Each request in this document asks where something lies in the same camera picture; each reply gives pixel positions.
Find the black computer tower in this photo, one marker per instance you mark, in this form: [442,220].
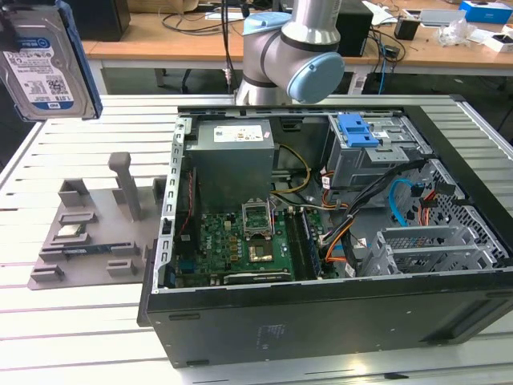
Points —
[104,20]

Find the CPU socket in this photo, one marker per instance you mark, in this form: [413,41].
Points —
[259,252]

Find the blue plastic drive latch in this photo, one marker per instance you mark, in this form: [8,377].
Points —
[356,132]

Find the black graphics card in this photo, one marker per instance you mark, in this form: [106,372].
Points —
[256,276]

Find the small black box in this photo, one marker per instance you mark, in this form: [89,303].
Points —
[406,29]

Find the crumpled clear plastic bag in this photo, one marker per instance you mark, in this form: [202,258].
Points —
[455,32]

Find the silver CPU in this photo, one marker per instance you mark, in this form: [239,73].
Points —
[70,230]

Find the green motherboard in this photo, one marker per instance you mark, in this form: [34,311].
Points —
[216,244]

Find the wooden desk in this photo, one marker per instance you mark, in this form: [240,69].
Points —
[160,48]

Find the grey metal drive cage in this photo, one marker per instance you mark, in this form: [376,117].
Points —
[360,164]

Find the metal locking lever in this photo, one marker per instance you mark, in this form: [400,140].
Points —
[273,216]

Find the grey flat box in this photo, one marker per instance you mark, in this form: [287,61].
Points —
[443,17]

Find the white box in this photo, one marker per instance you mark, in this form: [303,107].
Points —
[499,42]

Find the grey metal disk bay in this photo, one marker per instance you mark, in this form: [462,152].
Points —
[421,240]

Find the black case fan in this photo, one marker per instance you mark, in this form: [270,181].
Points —
[185,244]

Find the blue cardboard box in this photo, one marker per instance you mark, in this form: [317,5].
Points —
[487,10]

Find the hard disk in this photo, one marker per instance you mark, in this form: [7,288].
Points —
[36,68]

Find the RAM stick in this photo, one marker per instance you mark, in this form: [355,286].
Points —
[86,249]

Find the black RAM slot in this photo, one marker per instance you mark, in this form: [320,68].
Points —
[308,244]
[294,244]
[315,244]
[301,244]

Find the black open PC case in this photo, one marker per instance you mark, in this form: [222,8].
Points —
[320,321]

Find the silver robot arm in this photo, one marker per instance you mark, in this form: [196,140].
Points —
[276,52]

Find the grey parts rack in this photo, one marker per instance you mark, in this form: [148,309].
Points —
[100,208]

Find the grey power supply box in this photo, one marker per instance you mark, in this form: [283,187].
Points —
[228,168]

